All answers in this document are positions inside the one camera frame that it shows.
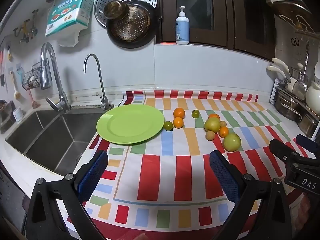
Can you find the yellow wall hook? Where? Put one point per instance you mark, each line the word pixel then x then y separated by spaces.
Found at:
pixel 25 28

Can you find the green white tissue pack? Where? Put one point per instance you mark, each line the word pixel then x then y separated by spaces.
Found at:
pixel 67 12

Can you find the dark brown window frame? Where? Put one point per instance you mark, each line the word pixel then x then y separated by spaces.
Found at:
pixel 225 40

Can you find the yellow-green apple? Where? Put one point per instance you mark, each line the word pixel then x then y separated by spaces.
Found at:
pixel 212 125

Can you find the small white cup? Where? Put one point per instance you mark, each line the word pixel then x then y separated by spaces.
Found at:
pixel 18 114

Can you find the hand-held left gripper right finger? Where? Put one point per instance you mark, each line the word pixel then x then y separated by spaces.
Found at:
pixel 223 177

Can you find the thin gooseneck faucet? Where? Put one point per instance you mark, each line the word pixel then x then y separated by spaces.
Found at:
pixel 101 80

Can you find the copper perforated strainer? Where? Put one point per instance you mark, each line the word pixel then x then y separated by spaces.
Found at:
pixel 133 23

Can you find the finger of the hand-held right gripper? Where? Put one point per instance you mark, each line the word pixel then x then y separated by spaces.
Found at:
pixel 308 142
pixel 278 147

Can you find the green plate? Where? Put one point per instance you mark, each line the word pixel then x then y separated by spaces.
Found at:
pixel 130 125

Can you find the black frying pan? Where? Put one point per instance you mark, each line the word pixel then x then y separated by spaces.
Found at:
pixel 150 36

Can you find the small green persimmon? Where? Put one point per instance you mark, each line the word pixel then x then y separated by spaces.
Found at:
pixel 195 114
pixel 168 125

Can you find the large chrome faucet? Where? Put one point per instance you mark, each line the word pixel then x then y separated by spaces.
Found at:
pixel 47 65

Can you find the brown longan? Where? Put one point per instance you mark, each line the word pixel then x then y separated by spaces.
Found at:
pixel 223 123
pixel 209 136

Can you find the range hood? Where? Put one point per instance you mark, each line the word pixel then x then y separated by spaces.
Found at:
pixel 287 7

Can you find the white blue pump bottle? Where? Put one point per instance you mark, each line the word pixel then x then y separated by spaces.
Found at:
pixel 182 30

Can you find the metal pot rack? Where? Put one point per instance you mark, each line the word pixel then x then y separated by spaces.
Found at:
pixel 274 91

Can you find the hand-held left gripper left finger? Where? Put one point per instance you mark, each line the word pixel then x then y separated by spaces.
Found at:
pixel 93 175

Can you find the white kettle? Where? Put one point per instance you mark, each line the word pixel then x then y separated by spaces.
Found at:
pixel 313 97

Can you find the metal ladle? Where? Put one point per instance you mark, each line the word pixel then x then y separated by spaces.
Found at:
pixel 300 85

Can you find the stainless steel sink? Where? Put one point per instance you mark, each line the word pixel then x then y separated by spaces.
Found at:
pixel 50 140

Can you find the striped colourful table mat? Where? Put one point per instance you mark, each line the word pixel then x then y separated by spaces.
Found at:
pixel 160 175

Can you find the orange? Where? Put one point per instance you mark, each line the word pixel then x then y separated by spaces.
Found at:
pixel 223 131
pixel 179 113
pixel 178 122
pixel 214 115

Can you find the tissue paper pack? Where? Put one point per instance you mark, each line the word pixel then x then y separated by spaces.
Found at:
pixel 67 41

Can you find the green apple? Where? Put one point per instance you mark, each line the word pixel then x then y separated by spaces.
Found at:
pixel 232 142

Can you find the small brass saucepan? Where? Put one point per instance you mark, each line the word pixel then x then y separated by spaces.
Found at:
pixel 116 9

